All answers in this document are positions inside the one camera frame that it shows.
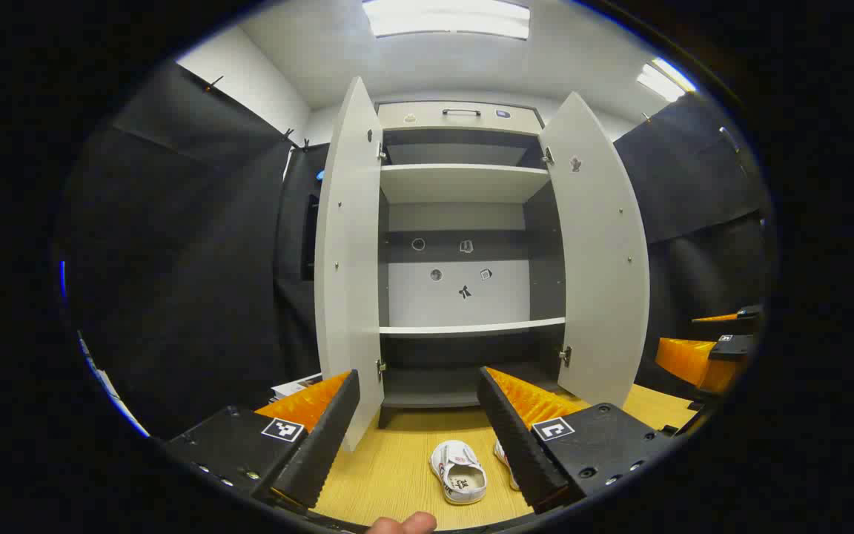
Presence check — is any beige cabinet drawer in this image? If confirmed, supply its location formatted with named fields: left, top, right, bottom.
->
left=377, top=102, right=545, bottom=136

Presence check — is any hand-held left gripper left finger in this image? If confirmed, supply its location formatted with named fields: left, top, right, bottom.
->
left=162, top=369, right=363, bottom=512

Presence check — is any white canvas shoe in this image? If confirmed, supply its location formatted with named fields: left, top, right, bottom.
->
left=492, top=438, right=523, bottom=492
left=429, top=439, right=489, bottom=507

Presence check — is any ceiling light panel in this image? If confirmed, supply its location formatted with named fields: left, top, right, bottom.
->
left=637, top=57, right=698, bottom=103
left=363, top=0, right=531, bottom=40

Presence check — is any white portrait book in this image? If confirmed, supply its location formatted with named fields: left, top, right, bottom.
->
left=271, top=374, right=324, bottom=402

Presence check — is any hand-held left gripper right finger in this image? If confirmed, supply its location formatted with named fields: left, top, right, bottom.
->
left=476, top=366, right=678, bottom=515

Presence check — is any grey shoe cabinet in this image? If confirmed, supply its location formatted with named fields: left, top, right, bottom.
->
left=375, top=100, right=570, bottom=431

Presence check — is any black backdrop cloth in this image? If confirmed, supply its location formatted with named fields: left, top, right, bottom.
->
left=56, top=59, right=772, bottom=442

